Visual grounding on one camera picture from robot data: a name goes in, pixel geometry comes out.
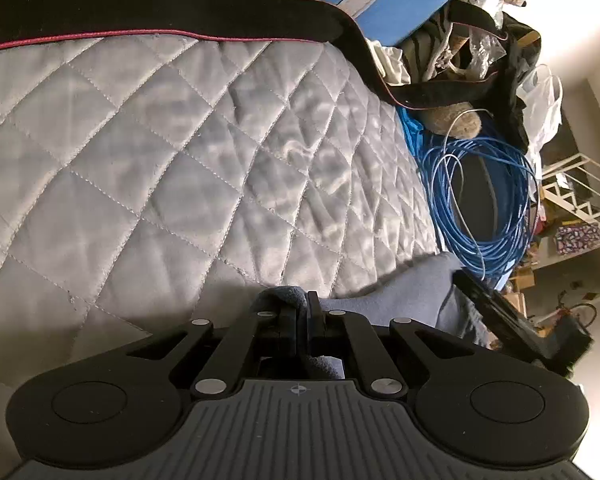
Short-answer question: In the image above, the grey quilted bedspread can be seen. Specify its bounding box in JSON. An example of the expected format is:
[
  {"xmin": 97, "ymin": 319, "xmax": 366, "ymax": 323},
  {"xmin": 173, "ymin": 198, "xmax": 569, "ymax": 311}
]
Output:
[{"xmin": 0, "ymin": 0, "xmax": 442, "ymax": 463}]

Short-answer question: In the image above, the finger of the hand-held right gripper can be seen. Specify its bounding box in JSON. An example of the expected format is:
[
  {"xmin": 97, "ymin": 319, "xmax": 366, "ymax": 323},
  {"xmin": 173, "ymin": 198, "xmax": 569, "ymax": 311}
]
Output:
[{"xmin": 452, "ymin": 269, "xmax": 549, "ymax": 362}]

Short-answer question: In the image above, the black bag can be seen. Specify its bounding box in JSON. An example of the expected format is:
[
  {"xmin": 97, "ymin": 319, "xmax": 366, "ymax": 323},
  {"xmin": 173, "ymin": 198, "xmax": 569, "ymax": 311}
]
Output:
[{"xmin": 497, "ymin": 9, "xmax": 545, "ymax": 152}]

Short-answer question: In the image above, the white plastic bag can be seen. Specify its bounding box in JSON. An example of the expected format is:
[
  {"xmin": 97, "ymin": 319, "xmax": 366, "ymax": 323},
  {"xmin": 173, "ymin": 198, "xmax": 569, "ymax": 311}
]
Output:
[{"xmin": 519, "ymin": 64, "xmax": 567, "ymax": 157}]

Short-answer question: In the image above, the white cable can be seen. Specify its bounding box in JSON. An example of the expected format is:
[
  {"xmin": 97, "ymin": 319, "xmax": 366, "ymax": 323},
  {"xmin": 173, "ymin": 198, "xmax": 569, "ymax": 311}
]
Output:
[{"xmin": 442, "ymin": 107, "xmax": 493, "ymax": 281}]

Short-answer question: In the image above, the black white striped cloth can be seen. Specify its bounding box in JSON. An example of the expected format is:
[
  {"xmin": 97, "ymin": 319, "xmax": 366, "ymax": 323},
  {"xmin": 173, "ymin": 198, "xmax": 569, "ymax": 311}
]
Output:
[{"xmin": 404, "ymin": 4, "xmax": 462, "ymax": 82}]

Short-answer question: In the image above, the clear plastic bag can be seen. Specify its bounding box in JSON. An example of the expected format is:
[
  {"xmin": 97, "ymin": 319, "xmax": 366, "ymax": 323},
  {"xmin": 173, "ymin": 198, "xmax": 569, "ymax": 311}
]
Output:
[{"xmin": 466, "ymin": 24, "xmax": 507, "ymax": 82}]

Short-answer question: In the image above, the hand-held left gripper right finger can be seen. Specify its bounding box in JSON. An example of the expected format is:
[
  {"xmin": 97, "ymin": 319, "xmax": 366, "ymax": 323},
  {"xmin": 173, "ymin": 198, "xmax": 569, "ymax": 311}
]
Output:
[{"xmin": 305, "ymin": 291, "xmax": 482, "ymax": 402}]

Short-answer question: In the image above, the colourful patterned box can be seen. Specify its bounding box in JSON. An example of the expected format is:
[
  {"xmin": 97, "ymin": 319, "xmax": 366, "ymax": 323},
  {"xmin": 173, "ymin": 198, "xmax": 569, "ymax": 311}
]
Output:
[{"xmin": 554, "ymin": 224, "xmax": 600, "ymax": 257}]

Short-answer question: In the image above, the cardboard box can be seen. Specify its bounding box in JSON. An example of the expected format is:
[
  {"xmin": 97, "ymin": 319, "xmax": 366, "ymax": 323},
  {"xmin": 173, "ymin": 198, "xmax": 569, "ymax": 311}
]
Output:
[{"xmin": 509, "ymin": 266, "xmax": 537, "ymax": 292}]

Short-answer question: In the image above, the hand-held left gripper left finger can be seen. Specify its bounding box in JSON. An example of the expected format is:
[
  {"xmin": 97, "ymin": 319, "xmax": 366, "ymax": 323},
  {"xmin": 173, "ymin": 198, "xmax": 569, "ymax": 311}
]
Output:
[{"xmin": 127, "ymin": 304, "xmax": 301, "ymax": 402}]

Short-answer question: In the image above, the white metal rack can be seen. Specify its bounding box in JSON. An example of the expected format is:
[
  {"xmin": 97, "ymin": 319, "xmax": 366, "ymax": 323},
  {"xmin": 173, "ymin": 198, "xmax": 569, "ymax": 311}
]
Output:
[{"xmin": 539, "ymin": 152, "xmax": 600, "ymax": 242}]

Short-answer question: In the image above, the black strap with red edge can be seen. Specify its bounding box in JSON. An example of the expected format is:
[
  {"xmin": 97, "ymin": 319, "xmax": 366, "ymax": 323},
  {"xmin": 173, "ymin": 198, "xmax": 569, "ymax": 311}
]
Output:
[{"xmin": 0, "ymin": 0, "xmax": 512, "ymax": 112}]

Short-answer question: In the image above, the blue cable coil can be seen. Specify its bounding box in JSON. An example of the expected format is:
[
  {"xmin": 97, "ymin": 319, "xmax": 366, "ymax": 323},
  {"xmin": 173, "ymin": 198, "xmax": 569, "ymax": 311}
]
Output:
[{"xmin": 414, "ymin": 110, "xmax": 542, "ymax": 282}]

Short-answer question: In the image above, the bright blue cloth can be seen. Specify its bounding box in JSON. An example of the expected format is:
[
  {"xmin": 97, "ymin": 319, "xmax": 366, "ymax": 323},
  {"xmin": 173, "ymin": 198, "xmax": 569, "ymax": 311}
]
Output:
[{"xmin": 398, "ymin": 106, "xmax": 427, "ymax": 148}]

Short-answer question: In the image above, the blue-grey fleece garment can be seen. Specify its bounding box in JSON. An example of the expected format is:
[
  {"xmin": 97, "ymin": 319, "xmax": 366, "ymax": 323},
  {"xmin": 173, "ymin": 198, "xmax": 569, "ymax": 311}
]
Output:
[{"xmin": 259, "ymin": 252, "xmax": 497, "ymax": 382}]

